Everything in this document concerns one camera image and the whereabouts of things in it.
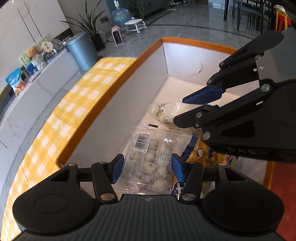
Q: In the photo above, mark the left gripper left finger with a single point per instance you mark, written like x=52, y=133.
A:
x=105, y=174

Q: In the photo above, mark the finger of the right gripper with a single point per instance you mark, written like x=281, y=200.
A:
x=208, y=115
x=237, y=69

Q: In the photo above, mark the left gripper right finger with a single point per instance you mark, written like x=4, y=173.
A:
x=190, y=175

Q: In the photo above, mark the orange blue snack bag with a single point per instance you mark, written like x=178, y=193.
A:
x=198, y=152

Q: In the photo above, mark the white peanuts clear bag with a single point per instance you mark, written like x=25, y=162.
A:
x=164, y=113

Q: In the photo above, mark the white balls clear packet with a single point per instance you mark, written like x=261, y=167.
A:
x=147, y=168

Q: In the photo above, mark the white blue snack bag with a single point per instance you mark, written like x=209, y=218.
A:
x=177, y=188

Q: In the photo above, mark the orange cardboard box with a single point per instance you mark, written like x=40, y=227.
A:
x=167, y=71

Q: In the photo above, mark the yellow checkered tablecloth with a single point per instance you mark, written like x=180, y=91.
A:
x=40, y=160

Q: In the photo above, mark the white marble tv cabinet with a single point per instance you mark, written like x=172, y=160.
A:
x=30, y=103

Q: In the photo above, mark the white round stool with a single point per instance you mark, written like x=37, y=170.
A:
x=135, y=25

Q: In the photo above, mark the pink small heater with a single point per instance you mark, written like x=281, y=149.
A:
x=116, y=34

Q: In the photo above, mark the grey metal trash bin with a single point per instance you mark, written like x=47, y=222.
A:
x=82, y=51

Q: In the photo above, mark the blue water jug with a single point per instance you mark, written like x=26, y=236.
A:
x=120, y=15

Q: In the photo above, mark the blue snack bag on cabinet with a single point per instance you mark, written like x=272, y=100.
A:
x=16, y=82

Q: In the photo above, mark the teddy bear in pot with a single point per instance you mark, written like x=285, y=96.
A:
x=36, y=58

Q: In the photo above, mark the potted long leaf plant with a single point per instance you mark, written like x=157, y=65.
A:
x=87, y=24

